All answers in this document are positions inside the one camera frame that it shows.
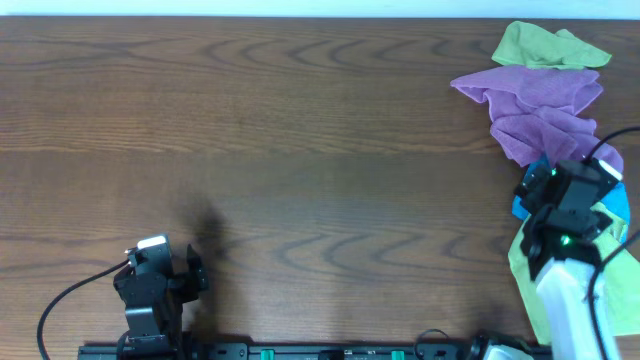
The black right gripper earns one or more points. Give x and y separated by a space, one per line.
536 182

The light green microfiber cloth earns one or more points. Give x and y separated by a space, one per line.
621 292

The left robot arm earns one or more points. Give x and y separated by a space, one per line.
156 329

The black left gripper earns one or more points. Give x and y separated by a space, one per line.
189 278

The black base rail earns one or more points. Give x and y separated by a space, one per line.
241 351

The olive green cloth at back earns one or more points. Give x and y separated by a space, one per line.
534 47

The blue microfiber cloth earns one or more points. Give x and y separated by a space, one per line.
616 201

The purple microfiber cloth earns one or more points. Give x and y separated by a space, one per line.
536 112

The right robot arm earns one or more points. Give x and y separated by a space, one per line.
563 262

